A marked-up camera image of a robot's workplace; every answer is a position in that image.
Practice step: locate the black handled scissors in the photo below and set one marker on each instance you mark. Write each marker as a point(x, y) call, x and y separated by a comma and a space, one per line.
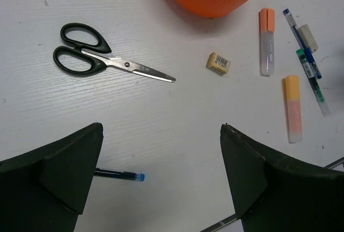
point(99, 56)

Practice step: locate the green gel pen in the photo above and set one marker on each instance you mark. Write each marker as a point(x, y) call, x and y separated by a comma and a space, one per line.
point(313, 83)

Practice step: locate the white eraser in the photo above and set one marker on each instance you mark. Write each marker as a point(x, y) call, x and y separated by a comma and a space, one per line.
point(308, 38)

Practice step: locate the blue gel pen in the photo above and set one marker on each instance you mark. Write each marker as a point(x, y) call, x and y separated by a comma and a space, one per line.
point(301, 42)

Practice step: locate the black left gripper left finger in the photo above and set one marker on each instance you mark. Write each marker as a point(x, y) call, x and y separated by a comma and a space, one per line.
point(46, 189)

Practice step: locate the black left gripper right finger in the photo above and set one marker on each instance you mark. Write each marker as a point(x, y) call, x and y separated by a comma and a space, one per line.
point(272, 191)

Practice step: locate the orange cap highlighter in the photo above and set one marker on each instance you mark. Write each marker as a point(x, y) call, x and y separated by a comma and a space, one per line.
point(267, 28)

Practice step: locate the tan barcode eraser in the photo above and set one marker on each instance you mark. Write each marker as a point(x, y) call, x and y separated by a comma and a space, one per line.
point(218, 64)

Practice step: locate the dark blue refill pen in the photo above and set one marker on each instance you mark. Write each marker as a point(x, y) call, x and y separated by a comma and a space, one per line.
point(120, 174)

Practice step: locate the yellow cap highlighter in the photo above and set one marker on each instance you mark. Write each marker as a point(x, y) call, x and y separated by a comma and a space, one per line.
point(293, 108)

